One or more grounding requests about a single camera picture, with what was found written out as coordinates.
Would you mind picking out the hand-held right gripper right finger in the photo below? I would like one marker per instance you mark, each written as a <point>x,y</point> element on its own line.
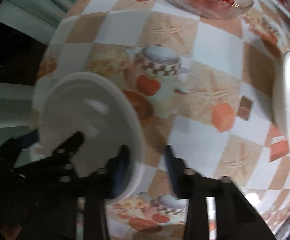
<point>171,170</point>

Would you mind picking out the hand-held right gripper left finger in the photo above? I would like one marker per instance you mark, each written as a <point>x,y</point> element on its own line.
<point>121,172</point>

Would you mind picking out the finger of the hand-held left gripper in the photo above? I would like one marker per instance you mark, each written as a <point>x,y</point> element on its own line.
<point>27,141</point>
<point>67,155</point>

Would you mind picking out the checkered printed tablecloth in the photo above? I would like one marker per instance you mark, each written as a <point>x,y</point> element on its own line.
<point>210,42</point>

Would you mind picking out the corrugated metal shutter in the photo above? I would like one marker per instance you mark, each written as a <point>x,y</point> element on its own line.
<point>34,2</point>

